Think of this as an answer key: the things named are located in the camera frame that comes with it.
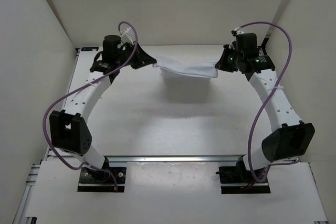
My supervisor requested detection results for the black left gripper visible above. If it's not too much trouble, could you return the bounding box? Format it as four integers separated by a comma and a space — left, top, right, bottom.
115, 41, 156, 70

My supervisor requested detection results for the white skirt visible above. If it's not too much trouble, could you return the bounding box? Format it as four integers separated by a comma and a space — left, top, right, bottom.
152, 57, 218, 94

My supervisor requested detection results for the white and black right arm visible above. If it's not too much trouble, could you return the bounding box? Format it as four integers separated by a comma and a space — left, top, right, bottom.
215, 45, 315, 182

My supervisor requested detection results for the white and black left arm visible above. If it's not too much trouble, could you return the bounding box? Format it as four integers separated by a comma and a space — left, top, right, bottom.
44, 43, 157, 182

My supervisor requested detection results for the blue left corner label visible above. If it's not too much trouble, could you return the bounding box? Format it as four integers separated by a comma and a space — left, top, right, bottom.
81, 47, 99, 51

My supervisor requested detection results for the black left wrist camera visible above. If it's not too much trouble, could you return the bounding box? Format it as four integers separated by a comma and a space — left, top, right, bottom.
102, 35, 121, 62

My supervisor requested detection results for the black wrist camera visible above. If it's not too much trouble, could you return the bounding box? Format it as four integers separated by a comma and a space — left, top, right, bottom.
102, 35, 121, 62
236, 33, 259, 58

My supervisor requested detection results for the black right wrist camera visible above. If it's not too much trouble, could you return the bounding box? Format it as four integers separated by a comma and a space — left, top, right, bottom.
236, 33, 259, 58

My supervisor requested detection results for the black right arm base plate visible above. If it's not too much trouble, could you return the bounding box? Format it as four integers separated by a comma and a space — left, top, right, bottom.
216, 166, 271, 195

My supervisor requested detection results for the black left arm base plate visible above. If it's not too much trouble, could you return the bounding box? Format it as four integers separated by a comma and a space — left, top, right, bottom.
77, 166, 127, 193

